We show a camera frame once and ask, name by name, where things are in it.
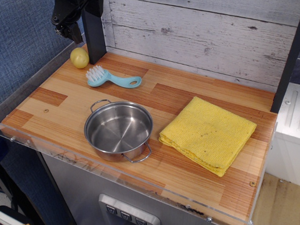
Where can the silver button control panel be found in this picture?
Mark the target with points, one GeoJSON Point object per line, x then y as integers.
{"type": "Point", "coordinates": [129, 213]}

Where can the stainless steel pot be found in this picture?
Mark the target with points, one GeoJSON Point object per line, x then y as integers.
{"type": "Point", "coordinates": [119, 131]}

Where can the white appliance at right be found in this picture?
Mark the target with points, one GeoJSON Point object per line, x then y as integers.
{"type": "Point", "coordinates": [284, 155]}

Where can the black left vertical post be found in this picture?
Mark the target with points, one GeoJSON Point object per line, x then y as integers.
{"type": "Point", "coordinates": [92, 24]}

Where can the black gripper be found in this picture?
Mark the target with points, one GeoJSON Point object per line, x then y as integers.
{"type": "Point", "coordinates": [65, 15]}

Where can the yellow potato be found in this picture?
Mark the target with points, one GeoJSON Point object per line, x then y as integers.
{"type": "Point", "coordinates": [79, 57]}

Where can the stainless steel cabinet front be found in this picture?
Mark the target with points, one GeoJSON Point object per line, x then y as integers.
{"type": "Point", "coordinates": [81, 186]}

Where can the black right vertical post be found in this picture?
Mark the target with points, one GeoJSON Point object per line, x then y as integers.
{"type": "Point", "coordinates": [287, 72]}

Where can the black vertical post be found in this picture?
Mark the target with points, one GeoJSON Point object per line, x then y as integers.
{"type": "Point", "coordinates": [287, 72]}
{"type": "Point", "coordinates": [92, 24]}

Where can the clear acrylic edge guard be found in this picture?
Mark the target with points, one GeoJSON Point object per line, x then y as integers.
{"type": "Point", "coordinates": [40, 147]}

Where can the folded yellow cloth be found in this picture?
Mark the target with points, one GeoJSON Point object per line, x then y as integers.
{"type": "Point", "coordinates": [210, 136]}

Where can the light blue scrub brush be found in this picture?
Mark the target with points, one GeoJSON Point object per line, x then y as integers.
{"type": "Point", "coordinates": [97, 76]}

